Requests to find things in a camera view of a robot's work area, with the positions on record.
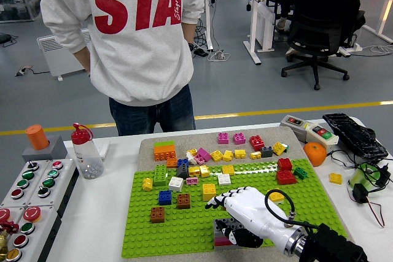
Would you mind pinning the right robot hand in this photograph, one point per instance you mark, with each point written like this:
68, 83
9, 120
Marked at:
251, 210

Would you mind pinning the person's left forearm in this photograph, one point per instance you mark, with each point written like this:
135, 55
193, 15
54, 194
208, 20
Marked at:
83, 59

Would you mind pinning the person's right forearm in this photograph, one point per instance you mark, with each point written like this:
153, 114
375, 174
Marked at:
188, 33

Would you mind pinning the yellow flat 2x2 brick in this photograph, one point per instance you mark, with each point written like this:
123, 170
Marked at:
335, 178
276, 197

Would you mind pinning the white 2x2 toy brick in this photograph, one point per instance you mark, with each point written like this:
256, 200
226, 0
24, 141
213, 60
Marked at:
175, 184
224, 179

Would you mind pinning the pink 2x2 toy brick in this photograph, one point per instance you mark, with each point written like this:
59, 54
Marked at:
223, 138
239, 138
218, 238

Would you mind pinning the red long toy brick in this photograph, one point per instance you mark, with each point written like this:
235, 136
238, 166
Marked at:
220, 242

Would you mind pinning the yellow small toy brick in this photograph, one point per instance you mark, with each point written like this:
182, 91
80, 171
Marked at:
204, 171
216, 156
194, 171
239, 154
255, 155
147, 184
278, 148
227, 156
228, 170
192, 151

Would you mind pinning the yellow tall 2x2 brick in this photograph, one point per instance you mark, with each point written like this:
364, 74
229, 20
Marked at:
208, 192

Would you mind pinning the red large toy brick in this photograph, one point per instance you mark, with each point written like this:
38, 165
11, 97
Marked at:
286, 177

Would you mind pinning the red 2x2 toy brick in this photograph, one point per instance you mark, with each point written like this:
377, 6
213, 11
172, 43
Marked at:
285, 164
256, 143

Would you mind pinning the dark grey small brick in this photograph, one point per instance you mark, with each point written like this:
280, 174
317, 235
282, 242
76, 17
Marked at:
266, 151

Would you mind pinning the dark green toy brick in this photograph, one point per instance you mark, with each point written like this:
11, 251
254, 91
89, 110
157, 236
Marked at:
300, 173

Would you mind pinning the pink flat small brick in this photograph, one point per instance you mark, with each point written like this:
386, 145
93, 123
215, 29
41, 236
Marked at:
192, 181

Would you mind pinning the brown 2x2 toy brick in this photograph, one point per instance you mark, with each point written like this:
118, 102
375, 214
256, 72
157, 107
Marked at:
183, 201
157, 215

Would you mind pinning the white and green brick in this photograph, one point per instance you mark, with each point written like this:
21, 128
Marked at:
286, 148

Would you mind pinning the pink small toy brick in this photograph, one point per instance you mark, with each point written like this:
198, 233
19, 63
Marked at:
199, 159

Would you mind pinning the pink sloped toy brick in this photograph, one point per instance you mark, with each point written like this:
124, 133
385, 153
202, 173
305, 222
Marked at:
204, 153

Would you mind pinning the green studded baseplate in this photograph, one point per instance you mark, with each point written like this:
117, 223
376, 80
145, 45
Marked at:
178, 234

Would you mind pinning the dark grey sloped brick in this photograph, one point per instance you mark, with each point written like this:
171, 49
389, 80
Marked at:
183, 171

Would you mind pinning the white small toy brick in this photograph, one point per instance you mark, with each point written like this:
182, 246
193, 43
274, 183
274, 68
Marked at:
190, 159

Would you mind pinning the blue small toy brick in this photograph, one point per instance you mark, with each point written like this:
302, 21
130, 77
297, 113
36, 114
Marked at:
182, 163

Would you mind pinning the blue 2x2 toy brick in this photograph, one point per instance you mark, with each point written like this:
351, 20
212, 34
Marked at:
164, 198

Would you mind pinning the orange small toy brick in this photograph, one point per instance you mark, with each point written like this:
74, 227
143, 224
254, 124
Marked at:
171, 162

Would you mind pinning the lime green tall brick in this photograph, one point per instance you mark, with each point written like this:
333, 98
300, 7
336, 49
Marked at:
160, 175

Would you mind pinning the orange 2x4 toy brick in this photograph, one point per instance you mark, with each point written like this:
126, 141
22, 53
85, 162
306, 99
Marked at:
164, 154

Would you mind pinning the lime green flat brick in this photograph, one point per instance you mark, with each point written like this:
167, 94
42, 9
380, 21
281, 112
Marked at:
164, 144

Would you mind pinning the orange fruit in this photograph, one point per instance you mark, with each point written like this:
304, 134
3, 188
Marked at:
314, 154

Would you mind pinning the black plastic tray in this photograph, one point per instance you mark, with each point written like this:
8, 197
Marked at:
350, 134

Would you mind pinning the black plug adapter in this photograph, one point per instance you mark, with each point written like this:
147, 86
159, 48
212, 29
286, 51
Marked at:
383, 171

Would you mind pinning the black power adapter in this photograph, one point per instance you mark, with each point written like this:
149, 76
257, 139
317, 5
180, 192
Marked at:
201, 53

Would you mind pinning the clear bottle red cap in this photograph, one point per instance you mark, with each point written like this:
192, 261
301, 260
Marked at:
87, 159

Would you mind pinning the white computer tower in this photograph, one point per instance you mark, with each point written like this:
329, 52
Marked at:
264, 25

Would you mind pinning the person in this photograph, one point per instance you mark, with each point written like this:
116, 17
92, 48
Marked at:
282, 24
138, 59

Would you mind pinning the black office chair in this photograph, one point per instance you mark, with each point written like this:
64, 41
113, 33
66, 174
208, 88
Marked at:
319, 19

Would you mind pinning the grey block holder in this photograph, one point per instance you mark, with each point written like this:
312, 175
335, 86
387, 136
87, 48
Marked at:
56, 153

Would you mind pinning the grey push-button control box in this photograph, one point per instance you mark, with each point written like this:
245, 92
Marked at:
22, 183
48, 182

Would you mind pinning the grey emergency-stop button box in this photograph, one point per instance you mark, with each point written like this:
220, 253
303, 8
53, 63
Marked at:
27, 227
3, 214

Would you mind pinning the orange cylinder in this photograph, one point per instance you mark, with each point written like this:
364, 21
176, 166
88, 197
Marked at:
37, 137

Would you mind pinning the white panel heater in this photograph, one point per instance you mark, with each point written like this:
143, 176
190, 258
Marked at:
58, 56

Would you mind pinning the floor socket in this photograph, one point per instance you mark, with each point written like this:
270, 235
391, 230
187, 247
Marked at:
24, 70

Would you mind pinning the black floor device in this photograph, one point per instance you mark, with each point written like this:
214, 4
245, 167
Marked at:
3, 38

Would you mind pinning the clear storage crate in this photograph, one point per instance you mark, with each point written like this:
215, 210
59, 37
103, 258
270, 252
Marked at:
21, 4

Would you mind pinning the grey two-button switch box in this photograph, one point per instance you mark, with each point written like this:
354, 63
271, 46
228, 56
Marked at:
293, 121

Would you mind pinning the white red-green switch box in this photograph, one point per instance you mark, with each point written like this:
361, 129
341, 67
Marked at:
321, 133

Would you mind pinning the white flat wall switch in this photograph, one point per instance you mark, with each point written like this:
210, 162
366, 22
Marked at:
103, 149

